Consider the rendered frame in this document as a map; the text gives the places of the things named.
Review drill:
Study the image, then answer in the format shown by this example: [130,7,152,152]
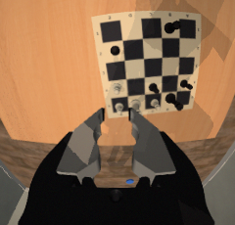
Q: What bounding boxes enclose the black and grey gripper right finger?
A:
[128,108,214,225]

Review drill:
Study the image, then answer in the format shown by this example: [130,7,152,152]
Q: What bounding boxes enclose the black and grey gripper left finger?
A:
[18,108,105,225]

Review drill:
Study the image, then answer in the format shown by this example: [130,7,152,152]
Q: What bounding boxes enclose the white pawn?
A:
[151,99,161,111]
[113,83,121,95]
[116,103,123,114]

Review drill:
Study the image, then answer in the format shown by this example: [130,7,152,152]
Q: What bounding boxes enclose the black and cream chessboard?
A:
[91,11,202,118]

